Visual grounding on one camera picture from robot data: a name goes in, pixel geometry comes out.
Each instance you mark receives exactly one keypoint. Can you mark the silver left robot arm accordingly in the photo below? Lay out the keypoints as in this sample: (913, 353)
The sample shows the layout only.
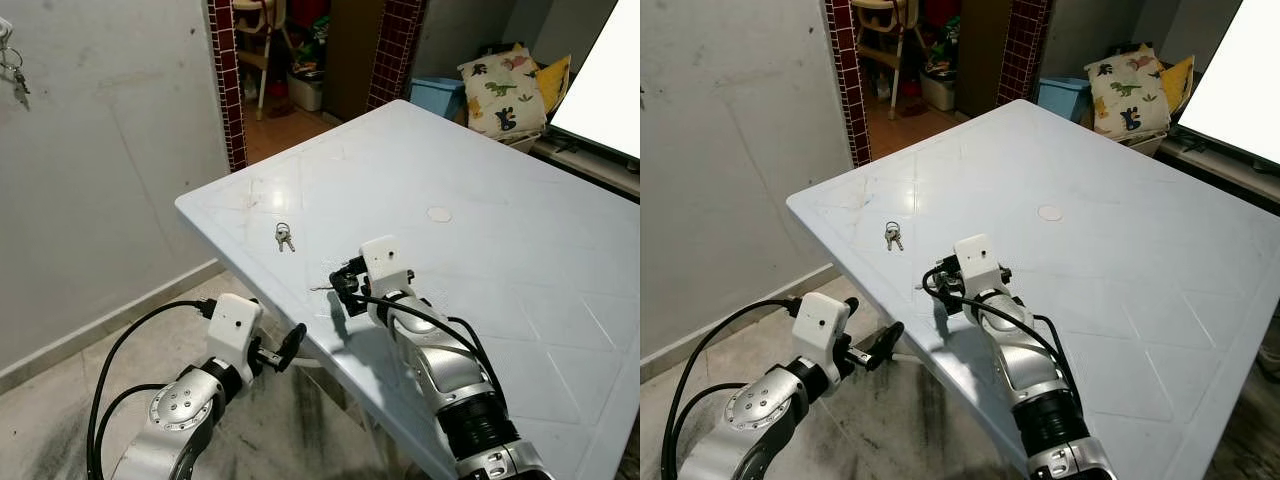
(755, 420)
(175, 415)

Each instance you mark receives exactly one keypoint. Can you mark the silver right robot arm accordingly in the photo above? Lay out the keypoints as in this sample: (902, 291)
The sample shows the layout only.
(440, 365)
(1030, 378)

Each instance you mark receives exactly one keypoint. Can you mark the round white table cap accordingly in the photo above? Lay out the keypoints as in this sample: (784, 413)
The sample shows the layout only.
(1049, 212)
(439, 214)

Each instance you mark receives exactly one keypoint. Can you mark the white plastic table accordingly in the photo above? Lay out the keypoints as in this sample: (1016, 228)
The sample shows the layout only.
(500, 260)
(1120, 270)

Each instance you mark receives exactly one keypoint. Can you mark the white storage container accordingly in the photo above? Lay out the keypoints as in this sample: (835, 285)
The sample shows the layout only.
(938, 92)
(306, 92)

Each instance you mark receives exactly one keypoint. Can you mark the blue plastic bin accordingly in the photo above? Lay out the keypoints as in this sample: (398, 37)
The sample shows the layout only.
(435, 95)
(1062, 97)

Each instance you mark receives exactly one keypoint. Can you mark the narrow red brick pillar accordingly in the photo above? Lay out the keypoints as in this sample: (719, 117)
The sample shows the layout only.
(227, 80)
(847, 80)

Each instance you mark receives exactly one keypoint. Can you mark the brown wooden door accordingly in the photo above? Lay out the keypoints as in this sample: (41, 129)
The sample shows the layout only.
(982, 55)
(352, 55)

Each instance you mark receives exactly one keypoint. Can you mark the wide red brick pillar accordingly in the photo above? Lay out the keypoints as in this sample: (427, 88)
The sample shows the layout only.
(1024, 45)
(397, 45)

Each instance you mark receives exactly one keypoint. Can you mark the white high chair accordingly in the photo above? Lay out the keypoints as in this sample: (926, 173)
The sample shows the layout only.
(262, 45)
(885, 45)

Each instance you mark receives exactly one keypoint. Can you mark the dinosaur print pillow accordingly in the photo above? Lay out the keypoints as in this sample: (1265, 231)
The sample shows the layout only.
(500, 90)
(1125, 90)

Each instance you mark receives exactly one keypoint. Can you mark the yellow pillow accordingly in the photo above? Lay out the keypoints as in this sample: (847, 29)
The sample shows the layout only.
(556, 82)
(1180, 82)

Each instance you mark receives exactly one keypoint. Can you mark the hanging key bunch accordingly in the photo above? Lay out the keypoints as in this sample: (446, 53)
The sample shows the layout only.
(17, 85)

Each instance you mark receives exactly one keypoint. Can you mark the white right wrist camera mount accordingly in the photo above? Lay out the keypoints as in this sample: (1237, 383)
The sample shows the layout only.
(978, 260)
(384, 262)

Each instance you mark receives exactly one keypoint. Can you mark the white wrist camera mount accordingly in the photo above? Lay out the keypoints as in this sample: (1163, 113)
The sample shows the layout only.
(232, 335)
(822, 335)
(384, 262)
(978, 260)

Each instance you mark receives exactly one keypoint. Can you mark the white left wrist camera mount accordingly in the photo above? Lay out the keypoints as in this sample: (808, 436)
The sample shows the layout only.
(232, 335)
(822, 335)

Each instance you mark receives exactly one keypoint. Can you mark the black window rail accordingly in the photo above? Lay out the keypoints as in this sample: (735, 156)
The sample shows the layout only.
(1225, 165)
(590, 165)

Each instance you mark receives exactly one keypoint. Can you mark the white wall hook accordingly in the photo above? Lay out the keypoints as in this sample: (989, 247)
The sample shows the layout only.
(4, 32)

